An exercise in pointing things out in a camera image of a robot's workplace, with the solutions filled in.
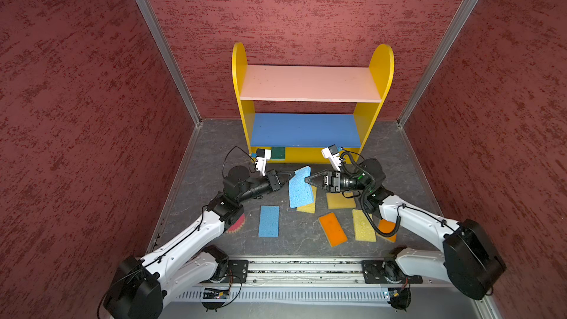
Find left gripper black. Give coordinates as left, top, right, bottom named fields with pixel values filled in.
left=238, top=169, right=295, bottom=203

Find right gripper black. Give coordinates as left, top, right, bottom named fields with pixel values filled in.
left=306, top=168, right=371, bottom=193

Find blue sponge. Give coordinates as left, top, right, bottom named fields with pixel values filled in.
left=288, top=166, right=315, bottom=208
left=258, top=205, right=280, bottom=238

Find green scouring sponge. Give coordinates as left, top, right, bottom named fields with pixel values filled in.
left=271, top=147, right=286, bottom=160

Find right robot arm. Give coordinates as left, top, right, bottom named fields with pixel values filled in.
left=304, top=159, right=506, bottom=300

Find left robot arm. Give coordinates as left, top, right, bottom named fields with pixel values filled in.
left=98, top=166, right=295, bottom=318

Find yellow shelf pink blue boards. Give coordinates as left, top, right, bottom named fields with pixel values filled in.
left=232, top=42, right=394, bottom=164

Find dark yellow scouring pad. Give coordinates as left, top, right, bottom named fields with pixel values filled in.
left=326, top=192, right=357, bottom=210

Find yellow sponge upper left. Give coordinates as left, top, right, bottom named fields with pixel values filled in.
left=296, top=186, right=317, bottom=214

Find yellow sponge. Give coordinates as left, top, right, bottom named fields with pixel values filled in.
left=352, top=209, right=377, bottom=242
left=296, top=186, right=317, bottom=214

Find orange sponge centre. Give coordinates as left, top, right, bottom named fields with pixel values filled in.
left=318, top=213, right=348, bottom=248

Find orange sponge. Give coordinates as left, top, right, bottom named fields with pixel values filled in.
left=378, top=219, right=397, bottom=243
left=318, top=213, right=348, bottom=248

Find pink round smiley sponge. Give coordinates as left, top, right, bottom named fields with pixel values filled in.
left=227, top=214, right=245, bottom=233

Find yellow sponge lower right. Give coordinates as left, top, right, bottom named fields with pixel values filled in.
left=352, top=209, right=377, bottom=242

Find orange sponge far right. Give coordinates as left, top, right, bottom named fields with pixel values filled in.
left=378, top=219, right=397, bottom=243

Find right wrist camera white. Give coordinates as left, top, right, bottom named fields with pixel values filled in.
left=321, top=145, right=343, bottom=171

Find aluminium mounting rail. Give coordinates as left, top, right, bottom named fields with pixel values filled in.
left=126, top=256, right=486, bottom=287

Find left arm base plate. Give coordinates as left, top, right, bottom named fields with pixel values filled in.
left=210, top=259, right=250, bottom=284

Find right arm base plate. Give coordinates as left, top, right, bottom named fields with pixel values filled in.
left=361, top=260, right=423, bottom=285

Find white slotted cable duct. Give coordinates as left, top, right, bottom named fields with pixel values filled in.
left=175, top=287, right=391, bottom=306

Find left electronics board with wires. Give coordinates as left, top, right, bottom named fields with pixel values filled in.
left=201, top=288, right=242, bottom=311

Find electronics board with wires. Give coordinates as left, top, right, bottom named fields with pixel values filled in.
left=201, top=288, right=242, bottom=311
left=388, top=287, right=412, bottom=312

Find right electronics board with wires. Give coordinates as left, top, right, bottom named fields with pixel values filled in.
left=388, top=287, right=412, bottom=312

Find left aluminium corner post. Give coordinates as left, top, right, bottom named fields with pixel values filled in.
left=118, top=0, right=203, bottom=127

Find aluminium corner post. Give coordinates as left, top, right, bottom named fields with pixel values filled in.
left=118, top=0, right=203, bottom=127
left=397, top=0, right=501, bottom=127

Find right aluminium corner post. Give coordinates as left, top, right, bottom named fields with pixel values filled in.
left=397, top=0, right=501, bottom=127

